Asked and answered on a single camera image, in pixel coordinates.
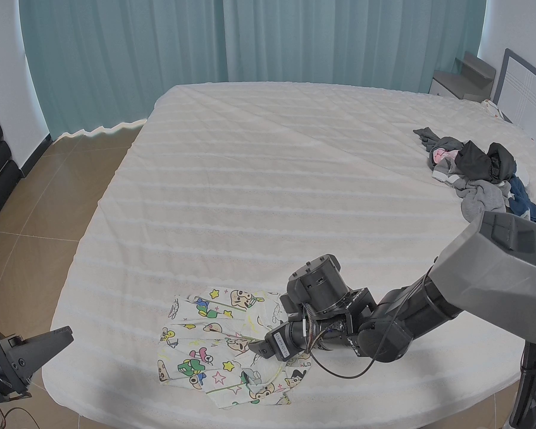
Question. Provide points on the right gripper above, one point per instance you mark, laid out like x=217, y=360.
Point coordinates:
x=295, y=338

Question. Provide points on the white printed pyjama top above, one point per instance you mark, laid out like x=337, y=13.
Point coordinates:
x=205, y=351

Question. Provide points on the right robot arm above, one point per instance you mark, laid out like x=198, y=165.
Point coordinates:
x=496, y=275

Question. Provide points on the pile of clothes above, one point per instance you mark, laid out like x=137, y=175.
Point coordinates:
x=478, y=172

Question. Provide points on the bed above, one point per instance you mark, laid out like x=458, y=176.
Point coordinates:
x=295, y=172

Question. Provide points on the grey bedside table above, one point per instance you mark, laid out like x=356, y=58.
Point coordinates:
x=455, y=83

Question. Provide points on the white printed pillow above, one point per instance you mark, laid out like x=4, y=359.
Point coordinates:
x=496, y=110

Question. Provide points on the blue-green curtain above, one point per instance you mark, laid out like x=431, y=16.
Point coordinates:
x=161, y=38

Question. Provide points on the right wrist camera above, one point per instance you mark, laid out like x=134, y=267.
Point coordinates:
x=288, y=304

